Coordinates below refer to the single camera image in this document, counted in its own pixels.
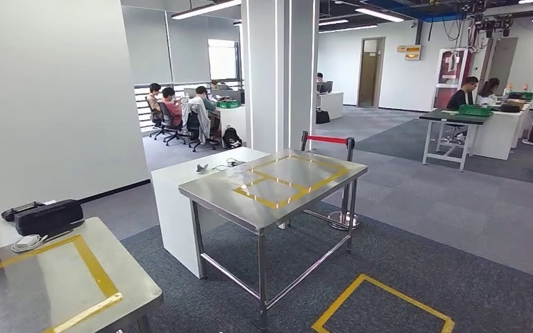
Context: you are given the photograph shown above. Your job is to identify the red barrier belt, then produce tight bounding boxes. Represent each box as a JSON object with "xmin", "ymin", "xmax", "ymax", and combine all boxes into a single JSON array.
[{"xmin": 306, "ymin": 134, "xmax": 350, "ymax": 146}]

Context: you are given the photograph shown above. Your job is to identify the yellow floor tape square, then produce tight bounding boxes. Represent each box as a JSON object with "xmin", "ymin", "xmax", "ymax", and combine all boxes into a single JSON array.
[{"xmin": 311, "ymin": 273, "xmax": 456, "ymax": 333}]

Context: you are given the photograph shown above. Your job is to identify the black cable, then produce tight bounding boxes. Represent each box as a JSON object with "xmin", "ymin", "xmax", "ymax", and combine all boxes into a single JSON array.
[{"xmin": 211, "ymin": 157, "xmax": 247, "ymax": 172}]

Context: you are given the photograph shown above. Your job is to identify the white desk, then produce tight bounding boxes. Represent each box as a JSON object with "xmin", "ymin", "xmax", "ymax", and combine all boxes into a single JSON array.
[
  {"xmin": 315, "ymin": 91, "xmax": 345, "ymax": 121},
  {"xmin": 217, "ymin": 104, "xmax": 248, "ymax": 149},
  {"xmin": 472, "ymin": 101, "xmax": 532, "ymax": 161}
]

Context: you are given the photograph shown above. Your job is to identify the dark top table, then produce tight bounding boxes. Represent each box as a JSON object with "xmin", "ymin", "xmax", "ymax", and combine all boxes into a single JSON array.
[{"xmin": 418, "ymin": 108, "xmax": 493, "ymax": 173}]

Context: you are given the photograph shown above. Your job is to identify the grey door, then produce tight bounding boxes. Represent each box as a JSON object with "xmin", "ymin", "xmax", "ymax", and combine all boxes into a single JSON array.
[{"xmin": 480, "ymin": 36, "xmax": 519, "ymax": 96}]

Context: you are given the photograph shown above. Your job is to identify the brown door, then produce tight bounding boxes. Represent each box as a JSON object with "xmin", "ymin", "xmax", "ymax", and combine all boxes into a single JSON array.
[{"xmin": 357, "ymin": 36, "xmax": 387, "ymax": 110}]

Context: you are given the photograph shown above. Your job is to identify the steel workbench table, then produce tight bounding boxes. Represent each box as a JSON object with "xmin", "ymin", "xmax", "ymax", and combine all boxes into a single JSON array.
[{"xmin": 0, "ymin": 216, "xmax": 164, "ymax": 333}]

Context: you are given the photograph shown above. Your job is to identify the black handheld controller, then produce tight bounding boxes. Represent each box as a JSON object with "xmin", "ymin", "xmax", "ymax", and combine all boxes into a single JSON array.
[{"xmin": 0, "ymin": 200, "xmax": 45, "ymax": 223}]

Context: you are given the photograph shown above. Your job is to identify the yellow tape frame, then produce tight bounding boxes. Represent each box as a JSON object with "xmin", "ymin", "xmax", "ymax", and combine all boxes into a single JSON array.
[
  {"xmin": 232, "ymin": 154, "xmax": 351, "ymax": 210},
  {"xmin": 0, "ymin": 234, "xmax": 124, "ymax": 333}
]

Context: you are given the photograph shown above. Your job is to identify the red fire cabinet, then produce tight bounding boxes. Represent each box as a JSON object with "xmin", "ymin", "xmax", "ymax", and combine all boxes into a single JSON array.
[{"xmin": 432, "ymin": 47, "xmax": 475, "ymax": 110}]

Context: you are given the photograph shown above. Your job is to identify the black backpack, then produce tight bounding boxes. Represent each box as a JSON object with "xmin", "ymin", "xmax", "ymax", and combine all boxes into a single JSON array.
[{"xmin": 221, "ymin": 126, "xmax": 244, "ymax": 151}]

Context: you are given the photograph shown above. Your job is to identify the white charger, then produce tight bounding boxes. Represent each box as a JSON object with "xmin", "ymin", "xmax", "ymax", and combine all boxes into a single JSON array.
[{"xmin": 10, "ymin": 234, "xmax": 48, "ymax": 253}]

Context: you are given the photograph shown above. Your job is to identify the yellow electrical box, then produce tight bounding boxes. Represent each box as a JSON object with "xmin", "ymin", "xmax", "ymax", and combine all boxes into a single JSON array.
[{"xmin": 403, "ymin": 44, "xmax": 423, "ymax": 62}]

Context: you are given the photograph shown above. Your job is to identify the black office chair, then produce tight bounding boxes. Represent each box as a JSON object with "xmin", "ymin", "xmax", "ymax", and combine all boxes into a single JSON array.
[
  {"xmin": 158, "ymin": 101, "xmax": 187, "ymax": 148},
  {"xmin": 144, "ymin": 95, "xmax": 167, "ymax": 142},
  {"xmin": 181, "ymin": 101, "xmax": 220, "ymax": 153}
]

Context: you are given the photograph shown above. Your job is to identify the ceiling strip light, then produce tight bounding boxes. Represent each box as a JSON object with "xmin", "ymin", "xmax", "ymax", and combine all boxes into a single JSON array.
[
  {"xmin": 354, "ymin": 7, "xmax": 406, "ymax": 24},
  {"xmin": 171, "ymin": 0, "xmax": 243, "ymax": 21}
]

